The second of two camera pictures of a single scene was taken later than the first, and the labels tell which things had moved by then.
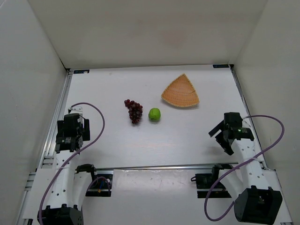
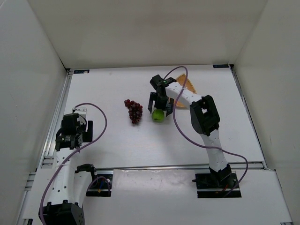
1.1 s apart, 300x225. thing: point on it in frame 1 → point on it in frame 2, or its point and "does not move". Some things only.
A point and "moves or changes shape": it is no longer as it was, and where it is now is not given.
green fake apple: (154, 114) moves or changes shape
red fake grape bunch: (135, 110) does not move
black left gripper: (86, 131) does not move
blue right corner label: (221, 66) does not move
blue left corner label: (81, 71) does not move
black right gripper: (223, 137) → (161, 103)
